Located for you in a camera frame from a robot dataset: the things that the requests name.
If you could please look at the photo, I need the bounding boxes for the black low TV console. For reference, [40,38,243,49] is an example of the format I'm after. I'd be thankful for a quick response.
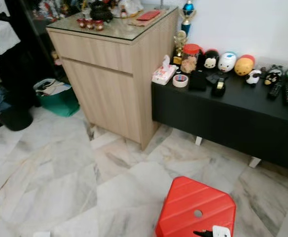
[151,73,288,173]

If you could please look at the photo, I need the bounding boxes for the black tape dispenser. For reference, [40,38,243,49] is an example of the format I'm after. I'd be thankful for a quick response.
[212,78,227,97]

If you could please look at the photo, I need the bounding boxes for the black wallet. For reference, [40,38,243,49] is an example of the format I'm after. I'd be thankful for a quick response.
[188,70,208,92]

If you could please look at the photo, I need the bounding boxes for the black round bin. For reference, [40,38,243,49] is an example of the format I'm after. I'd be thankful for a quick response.
[0,86,34,131]

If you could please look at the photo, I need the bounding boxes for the white tape roll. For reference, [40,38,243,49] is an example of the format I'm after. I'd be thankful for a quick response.
[172,74,189,88]

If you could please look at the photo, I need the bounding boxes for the small dark pouch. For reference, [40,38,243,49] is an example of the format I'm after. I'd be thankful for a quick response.
[206,72,227,84]

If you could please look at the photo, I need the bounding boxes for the small white panda toy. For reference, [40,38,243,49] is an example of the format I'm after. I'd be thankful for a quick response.
[247,69,262,85]

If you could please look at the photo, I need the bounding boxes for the pink white tissue box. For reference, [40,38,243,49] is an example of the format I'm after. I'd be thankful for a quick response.
[152,54,178,86]

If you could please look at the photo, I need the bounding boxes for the light wooden cabinet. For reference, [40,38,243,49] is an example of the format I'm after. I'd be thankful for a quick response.
[45,6,179,150]

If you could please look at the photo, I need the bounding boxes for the black and white toy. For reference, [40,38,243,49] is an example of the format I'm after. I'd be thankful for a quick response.
[264,65,284,85]

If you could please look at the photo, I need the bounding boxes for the orange round plush toy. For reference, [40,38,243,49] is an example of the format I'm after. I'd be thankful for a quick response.
[234,54,256,77]

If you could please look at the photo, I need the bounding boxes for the white round plush toy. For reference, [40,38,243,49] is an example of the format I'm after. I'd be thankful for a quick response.
[218,51,237,73]

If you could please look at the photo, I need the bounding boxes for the black round plush toy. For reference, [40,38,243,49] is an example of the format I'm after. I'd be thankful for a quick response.
[202,48,220,71]

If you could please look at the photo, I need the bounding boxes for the clear jar with red lid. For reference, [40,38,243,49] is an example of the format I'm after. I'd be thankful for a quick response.
[181,43,201,75]

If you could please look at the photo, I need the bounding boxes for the small gold trophy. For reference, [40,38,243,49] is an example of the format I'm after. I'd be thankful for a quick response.
[173,30,188,66]

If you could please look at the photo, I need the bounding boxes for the green bag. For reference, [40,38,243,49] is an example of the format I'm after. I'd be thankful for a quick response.
[34,78,80,118]

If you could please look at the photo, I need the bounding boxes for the white papers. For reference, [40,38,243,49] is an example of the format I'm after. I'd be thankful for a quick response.
[35,79,72,96]

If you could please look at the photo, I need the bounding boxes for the dark display shelf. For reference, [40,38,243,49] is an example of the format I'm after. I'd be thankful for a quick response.
[6,0,85,107]

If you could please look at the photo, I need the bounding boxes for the white lace cloth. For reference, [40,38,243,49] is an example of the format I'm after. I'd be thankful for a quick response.
[0,19,20,61]

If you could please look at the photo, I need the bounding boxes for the flat red book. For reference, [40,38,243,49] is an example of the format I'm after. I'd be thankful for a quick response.
[135,9,163,22]

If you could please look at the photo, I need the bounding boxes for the white figurine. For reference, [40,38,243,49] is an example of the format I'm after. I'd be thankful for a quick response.
[111,0,144,19]

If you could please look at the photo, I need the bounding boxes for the dark teapot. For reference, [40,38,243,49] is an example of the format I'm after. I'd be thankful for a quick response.
[89,0,113,23]

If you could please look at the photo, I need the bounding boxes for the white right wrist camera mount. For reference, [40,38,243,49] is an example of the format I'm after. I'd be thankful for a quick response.
[212,226,232,237]

